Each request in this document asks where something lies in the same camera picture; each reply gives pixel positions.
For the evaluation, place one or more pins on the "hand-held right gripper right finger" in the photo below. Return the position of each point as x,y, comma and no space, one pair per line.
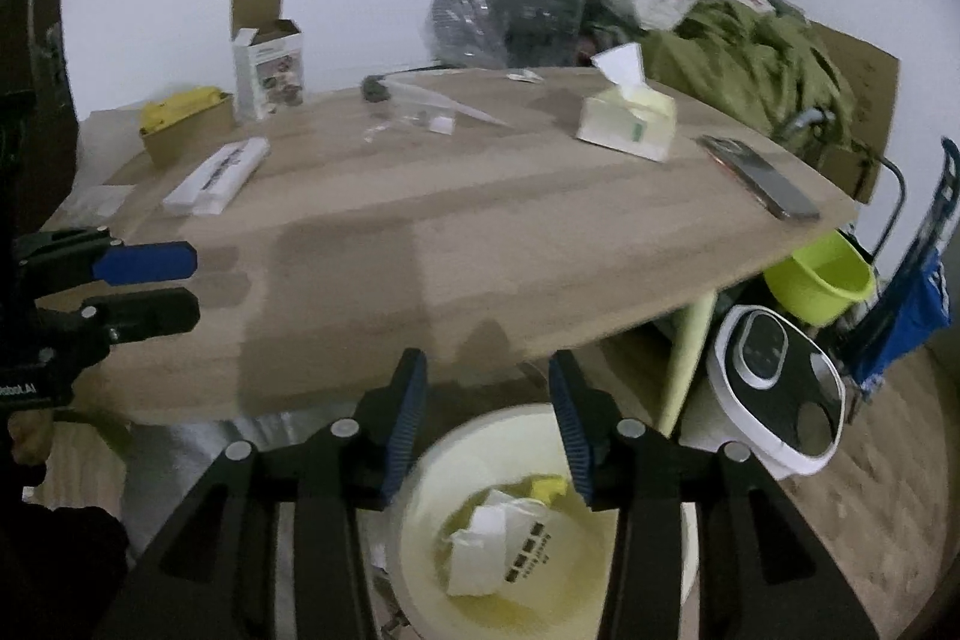
571,430

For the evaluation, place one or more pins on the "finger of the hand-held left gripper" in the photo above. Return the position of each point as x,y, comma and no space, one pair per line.
150,314
150,261

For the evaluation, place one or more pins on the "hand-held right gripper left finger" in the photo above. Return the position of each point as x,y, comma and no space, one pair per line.
401,430

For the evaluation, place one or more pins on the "yellow plastic bag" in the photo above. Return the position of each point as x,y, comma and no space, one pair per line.
547,488

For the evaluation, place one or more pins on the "cream plastic bucket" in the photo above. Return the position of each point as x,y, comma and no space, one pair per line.
442,482

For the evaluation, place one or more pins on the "white bag with black squares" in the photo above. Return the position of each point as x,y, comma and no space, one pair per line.
487,550

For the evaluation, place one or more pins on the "person's left forearm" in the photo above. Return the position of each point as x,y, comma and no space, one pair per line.
60,572

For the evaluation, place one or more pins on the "person's left hand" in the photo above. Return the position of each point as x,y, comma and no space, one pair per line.
30,441

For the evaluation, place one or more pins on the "clear plastic bag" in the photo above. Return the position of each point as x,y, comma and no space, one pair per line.
101,201

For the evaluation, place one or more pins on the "long white box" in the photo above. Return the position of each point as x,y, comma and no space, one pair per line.
217,175

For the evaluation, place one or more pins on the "brown paper bowl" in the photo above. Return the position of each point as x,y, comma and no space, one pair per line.
191,138

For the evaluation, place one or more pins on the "white and black appliance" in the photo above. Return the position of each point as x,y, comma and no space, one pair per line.
780,385

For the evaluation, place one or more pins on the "open white carton box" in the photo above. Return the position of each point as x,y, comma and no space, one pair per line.
270,70

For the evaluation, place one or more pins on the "small grey-green lump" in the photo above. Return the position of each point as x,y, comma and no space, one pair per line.
375,87

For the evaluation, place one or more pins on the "green plastic basin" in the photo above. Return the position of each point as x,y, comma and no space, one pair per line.
821,280

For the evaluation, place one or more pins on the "pale yellow tissue box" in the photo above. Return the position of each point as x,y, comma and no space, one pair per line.
630,123

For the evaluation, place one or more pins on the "dark smartphone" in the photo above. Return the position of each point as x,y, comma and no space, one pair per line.
765,179

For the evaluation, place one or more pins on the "clear plastic wrapper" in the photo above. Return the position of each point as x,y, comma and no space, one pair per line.
442,108

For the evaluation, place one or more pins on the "small flat wrapper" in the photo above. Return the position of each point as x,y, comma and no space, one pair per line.
523,76

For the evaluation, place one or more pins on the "blue shopping trolley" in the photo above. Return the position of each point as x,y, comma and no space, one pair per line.
915,302

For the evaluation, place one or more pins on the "olive green cloth pile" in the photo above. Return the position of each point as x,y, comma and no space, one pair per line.
750,63

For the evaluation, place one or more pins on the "fan wrapped in plastic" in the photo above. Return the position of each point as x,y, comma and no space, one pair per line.
495,10

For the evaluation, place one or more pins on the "black metal chair frame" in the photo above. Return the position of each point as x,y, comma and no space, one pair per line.
892,190

